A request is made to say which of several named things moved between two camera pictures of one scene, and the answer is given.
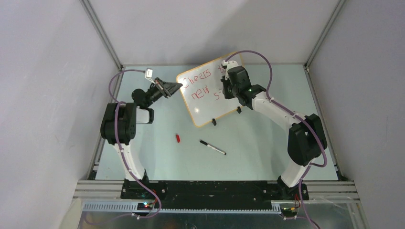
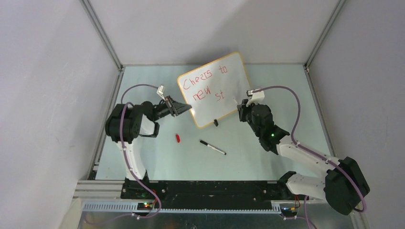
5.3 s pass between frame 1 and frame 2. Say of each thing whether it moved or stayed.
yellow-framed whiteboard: stayed
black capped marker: stayed
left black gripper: moved
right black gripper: moved
